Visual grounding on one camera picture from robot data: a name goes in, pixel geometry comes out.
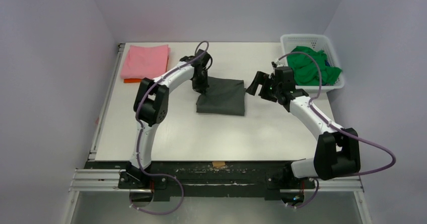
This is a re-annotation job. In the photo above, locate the dark grey t shirt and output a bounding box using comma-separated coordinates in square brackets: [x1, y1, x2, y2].
[196, 77, 246, 116]

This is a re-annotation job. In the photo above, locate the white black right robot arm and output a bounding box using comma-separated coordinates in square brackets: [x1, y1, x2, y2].
[246, 66, 361, 187]

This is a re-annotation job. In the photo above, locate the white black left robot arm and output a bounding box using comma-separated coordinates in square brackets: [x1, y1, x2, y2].
[123, 49, 212, 188]

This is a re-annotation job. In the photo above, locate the green t shirt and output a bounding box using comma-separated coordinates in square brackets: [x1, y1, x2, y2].
[287, 46, 342, 86]

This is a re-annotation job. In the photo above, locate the blue t shirt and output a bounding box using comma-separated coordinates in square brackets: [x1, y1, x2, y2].
[325, 60, 333, 67]

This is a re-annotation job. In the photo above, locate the folded pink t shirt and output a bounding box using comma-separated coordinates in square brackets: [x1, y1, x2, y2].
[120, 45, 170, 80]

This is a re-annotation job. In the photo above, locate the folded orange t shirt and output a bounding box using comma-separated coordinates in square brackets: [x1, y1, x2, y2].
[123, 79, 142, 84]

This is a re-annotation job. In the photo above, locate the brown tape piece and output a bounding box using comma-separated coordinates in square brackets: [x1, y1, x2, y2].
[212, 161, 226, 169]

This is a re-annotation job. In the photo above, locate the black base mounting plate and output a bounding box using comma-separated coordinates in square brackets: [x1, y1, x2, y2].
[84, 160, 345, 203]

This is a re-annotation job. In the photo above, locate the aluminium frame rail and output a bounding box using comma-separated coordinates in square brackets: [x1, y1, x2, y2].
[265, 170, 364, 193]

